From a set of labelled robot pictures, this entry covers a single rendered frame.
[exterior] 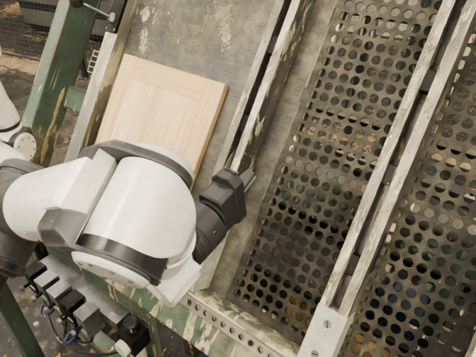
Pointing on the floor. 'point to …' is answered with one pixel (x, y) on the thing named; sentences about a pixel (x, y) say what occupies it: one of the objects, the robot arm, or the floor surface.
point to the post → (18, 325)
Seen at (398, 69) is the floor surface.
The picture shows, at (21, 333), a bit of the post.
